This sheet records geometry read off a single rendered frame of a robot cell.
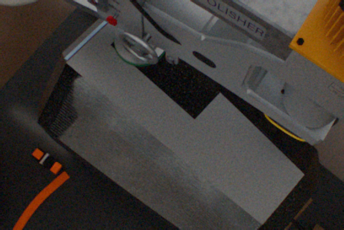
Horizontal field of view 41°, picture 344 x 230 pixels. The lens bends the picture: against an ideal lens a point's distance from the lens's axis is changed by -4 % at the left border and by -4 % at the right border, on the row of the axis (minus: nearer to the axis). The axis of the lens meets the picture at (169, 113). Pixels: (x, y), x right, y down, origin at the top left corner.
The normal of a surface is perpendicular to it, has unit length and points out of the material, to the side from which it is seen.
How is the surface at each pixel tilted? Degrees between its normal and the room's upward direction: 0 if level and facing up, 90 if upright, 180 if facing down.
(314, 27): 0
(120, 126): 45
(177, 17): 4
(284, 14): 0
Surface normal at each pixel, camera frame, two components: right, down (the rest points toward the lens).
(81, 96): -0.44, 0.32
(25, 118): 0.02, -0.28
